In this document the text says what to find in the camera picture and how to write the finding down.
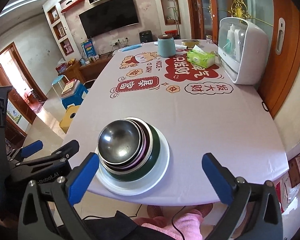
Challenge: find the round steel bowl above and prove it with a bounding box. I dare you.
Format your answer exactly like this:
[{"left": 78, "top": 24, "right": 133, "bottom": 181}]
[{"left": 97, "top": 119, "right": 141, "bottom": 165}]

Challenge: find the white paper plate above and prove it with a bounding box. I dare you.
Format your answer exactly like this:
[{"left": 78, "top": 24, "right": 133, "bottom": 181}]
[{"left": 96, "top": 125, "right": 170, "bottom": 196}]

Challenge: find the green plate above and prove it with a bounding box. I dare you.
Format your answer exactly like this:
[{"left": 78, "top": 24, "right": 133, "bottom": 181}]
[{"left": 106, "top": 118, "right": 161, "bottom": 181}]

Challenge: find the pink bowl with steel liner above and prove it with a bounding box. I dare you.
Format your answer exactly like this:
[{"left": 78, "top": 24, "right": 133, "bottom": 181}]
[{"left": 103, "top": 118, "right": 151, "bottom": 172}]

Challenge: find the yellow plastic stool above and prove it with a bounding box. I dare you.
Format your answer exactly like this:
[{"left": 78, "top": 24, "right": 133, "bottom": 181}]
[{"left": 59, "top": 105, "right": 79, "bottom": 134}]

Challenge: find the pink trousers leg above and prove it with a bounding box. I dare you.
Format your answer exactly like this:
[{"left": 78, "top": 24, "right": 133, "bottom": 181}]
[{"left": 134, "top": 203, "right": 213, "bottom": 239}]

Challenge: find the blue plastic stool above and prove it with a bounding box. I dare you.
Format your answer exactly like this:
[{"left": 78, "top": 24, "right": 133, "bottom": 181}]
[{"left": 61, "top": 82, "right": 88, "bottom": 109}]

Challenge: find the stack of books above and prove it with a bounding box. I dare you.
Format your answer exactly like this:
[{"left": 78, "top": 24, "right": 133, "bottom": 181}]
[{"left": 61, "top": 79, "right": 81, "bottom": 98}]

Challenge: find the light blue round stool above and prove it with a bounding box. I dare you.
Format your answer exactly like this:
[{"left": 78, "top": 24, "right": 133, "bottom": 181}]
[{"left": 51, "top": 75, "right": 70, "bottom": 96}]

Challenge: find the wooden tv cabinet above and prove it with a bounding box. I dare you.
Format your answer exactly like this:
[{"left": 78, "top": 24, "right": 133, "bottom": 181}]
[{"left": 56, "top": 54, "right": 112, "bottom": 83}]

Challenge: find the blue snack box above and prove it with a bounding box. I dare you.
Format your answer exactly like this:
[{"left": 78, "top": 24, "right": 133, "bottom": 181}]
[{"left": 81, "top": 39, "right": 97, "bottom": 58}]

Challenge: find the blue face mask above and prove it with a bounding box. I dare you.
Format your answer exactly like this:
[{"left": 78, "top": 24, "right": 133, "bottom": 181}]
[{"left": 118, "top": 43, "right": 143, "bottom": 52}]

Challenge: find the green tissue pack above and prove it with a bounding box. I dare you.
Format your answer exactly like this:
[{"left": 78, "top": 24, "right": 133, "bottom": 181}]
[{"left": 187, "top": 45, "right": 215, "bottom": 69}]

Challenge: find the white countertop sterilizer cabinet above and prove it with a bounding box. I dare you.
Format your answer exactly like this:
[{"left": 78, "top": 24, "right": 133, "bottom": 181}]
[{"left": 218, "top": 17, "right": 269, "bottom": 85}]

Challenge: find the light blue canister brown lid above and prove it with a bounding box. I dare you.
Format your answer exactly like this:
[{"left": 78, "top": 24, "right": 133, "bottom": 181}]
[{"left": 158, "top": 34, "right": 176, "bottom": 57}]

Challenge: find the yellow round tin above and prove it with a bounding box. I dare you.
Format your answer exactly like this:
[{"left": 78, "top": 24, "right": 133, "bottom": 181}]
[{"left": 181, "top": 39, "right": 200, "bottom": 48}]

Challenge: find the red basket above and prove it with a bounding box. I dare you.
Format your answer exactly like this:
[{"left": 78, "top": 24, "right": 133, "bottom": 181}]
[{"left": 165, "top": 29, "right": 178, "bottom": 37}]

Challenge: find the wooden sliding door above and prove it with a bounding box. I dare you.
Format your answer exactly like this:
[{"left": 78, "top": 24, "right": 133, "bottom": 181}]
[{"left": 257, "top": 0, "right": 300, "bottom": 117}]

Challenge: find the black cable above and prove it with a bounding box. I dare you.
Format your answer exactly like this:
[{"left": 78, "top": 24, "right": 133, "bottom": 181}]
[{"left": 83, "top": 203, "right": 188, "bottom": 240}]

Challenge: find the black wall television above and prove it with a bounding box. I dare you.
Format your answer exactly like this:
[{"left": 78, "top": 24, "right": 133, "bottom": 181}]
[{"left": 79, "top": 0, "right": 139, "bottom": 38}]

